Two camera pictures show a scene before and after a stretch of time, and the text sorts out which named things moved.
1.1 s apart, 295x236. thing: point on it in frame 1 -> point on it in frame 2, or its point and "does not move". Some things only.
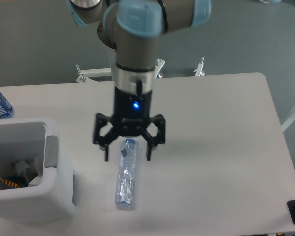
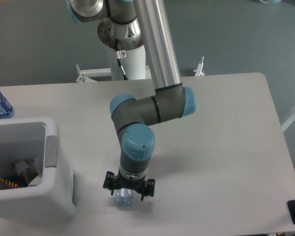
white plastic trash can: x=16 y=139 does not move
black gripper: x=132 y=115 -> x=145 y=188
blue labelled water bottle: x=0 y=107 does not move
